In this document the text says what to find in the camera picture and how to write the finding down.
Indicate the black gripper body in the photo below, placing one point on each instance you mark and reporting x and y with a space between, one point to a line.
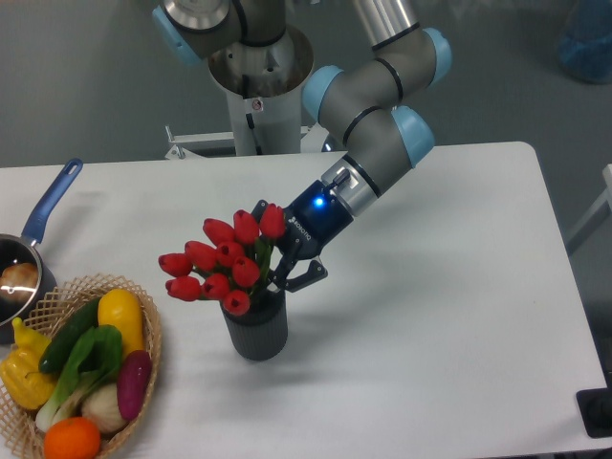
313 219

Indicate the red tulip bouquet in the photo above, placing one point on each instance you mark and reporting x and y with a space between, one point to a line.
232 267

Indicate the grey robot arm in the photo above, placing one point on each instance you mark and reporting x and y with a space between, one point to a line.
363 110

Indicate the dark grey ribbed vase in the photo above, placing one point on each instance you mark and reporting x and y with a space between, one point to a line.
262 334

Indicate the yellow squash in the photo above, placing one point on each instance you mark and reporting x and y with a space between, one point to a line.
122 309

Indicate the purple eggplant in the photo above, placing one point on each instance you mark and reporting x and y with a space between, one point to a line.
132 383

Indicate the green bok choy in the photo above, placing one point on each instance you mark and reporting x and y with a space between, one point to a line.
94 360

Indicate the beige garlic bulb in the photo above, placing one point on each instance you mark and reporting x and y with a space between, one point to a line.
102 408

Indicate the dark green cucumber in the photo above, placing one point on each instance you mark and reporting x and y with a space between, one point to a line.
58 351

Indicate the bread roll in saucepan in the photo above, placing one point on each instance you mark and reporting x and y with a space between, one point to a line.
19 282

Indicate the orange fruit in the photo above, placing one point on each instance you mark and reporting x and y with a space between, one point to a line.
75 437

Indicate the yellow bell pepper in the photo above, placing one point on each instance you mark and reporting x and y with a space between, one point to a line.
25 383

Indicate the white furniture leg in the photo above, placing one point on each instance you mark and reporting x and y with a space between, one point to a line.
592 218

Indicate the woven wicker basket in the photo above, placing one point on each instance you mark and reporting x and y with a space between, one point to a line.
20 437

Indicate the blue translucent bag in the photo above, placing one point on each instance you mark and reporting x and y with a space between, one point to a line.
584 45

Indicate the black device at table edge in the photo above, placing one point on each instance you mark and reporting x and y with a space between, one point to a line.
595 411

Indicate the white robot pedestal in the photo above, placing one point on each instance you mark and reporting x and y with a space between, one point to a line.
263 87

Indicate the blue handled saucepan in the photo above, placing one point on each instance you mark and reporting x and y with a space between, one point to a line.
23 248

